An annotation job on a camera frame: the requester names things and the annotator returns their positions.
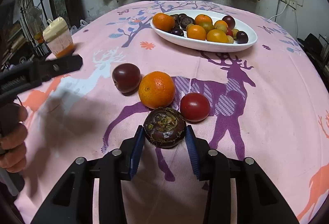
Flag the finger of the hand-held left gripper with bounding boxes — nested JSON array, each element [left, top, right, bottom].
[[41, 54, 83, 81]]

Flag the person's left hand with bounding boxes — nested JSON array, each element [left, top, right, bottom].
[[0, 104, 28, 173]]

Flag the large dark red plum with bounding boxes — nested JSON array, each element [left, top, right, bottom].
[[112, 63, 141, 93]]

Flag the white oval plate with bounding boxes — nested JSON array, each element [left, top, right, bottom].
[[150, 9, 258, 53]]

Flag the yellow round fruit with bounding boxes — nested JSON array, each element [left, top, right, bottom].
[[200, 21, 214, 33]]

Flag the black bag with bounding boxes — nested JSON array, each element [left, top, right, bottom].
[[297, 33, 325, 60]]

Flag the plastic jar with cream lid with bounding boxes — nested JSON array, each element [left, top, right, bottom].
[[42, 16, 76, 58]]

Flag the white power cable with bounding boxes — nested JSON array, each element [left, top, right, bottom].
[[269, 0, 289, 21]]

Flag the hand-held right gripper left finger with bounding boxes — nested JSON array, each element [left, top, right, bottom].
[[30, 125, 146, 224]]

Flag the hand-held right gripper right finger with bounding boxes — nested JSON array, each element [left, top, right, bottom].
[[185, 125, 300, 224]]

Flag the small dark cherry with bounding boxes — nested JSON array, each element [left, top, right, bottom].
[[170, 27, 185, 37]]

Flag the white plastic bag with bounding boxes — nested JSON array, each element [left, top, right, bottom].
[[70, 19, 89, 34]]

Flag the small dark plum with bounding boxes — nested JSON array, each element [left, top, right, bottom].
[[236, 30, 249, 44], [222, 15, 236, 29]]

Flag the large mandarin orange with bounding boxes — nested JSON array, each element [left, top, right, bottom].
[[152, 13, 176, 32]]

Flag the small orange citrus fruit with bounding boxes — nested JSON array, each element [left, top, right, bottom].
[[214, 20, 229, 32], [206, 29, 229, 44], [195, 14, 213, 26]]

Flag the standing fan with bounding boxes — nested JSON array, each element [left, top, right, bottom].
[[26, 6, 44, 34]]

